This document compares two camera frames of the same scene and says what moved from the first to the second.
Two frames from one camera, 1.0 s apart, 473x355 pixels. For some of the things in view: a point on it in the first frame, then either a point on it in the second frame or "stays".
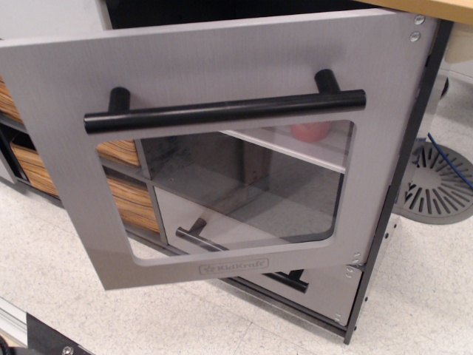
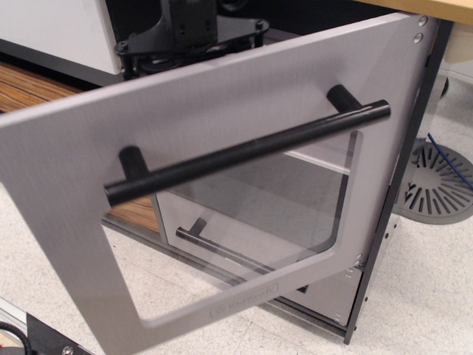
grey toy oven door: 55,82 → 58,161
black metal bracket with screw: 43,340 stays
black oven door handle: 327,96 → 344,112
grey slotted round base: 431,189 stays
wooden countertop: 456,10 stays
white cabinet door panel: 22,18 stays
